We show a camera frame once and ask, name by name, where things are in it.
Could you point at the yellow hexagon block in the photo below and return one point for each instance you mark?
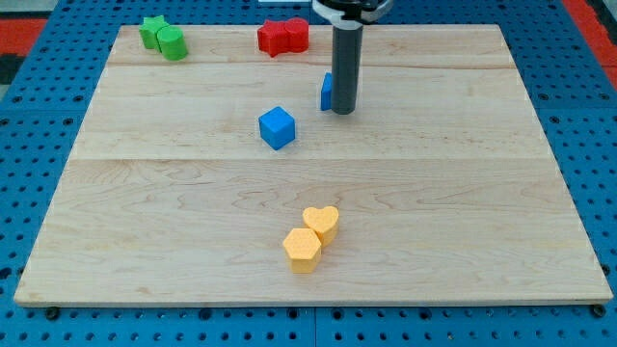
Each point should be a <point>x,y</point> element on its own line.
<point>302,249</point>

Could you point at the red cylinder block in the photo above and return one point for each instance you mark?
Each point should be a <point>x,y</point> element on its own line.
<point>297,30</point>

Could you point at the blue block behind pusher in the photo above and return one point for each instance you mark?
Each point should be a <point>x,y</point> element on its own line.
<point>326,92</point>

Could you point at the green star block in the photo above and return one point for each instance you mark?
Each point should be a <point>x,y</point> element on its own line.
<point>149,29</point>

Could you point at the green cylinder block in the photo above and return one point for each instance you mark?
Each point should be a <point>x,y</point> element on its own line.
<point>171,43</point>

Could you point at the blue cube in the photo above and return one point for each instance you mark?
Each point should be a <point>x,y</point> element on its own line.
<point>277,128</point>

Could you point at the red star block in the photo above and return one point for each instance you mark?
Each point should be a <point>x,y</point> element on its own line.
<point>273,38</point>

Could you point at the wooden board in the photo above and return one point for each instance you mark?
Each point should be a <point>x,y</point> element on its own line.
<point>446,186</point>

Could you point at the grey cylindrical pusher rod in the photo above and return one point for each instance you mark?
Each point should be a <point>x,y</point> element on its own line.
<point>346,60</point>

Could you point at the white black robot end flange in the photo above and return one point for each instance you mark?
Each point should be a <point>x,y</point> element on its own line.
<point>351,14</point>

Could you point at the yellow heart block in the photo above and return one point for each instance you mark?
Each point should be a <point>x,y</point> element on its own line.
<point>323,221</point>

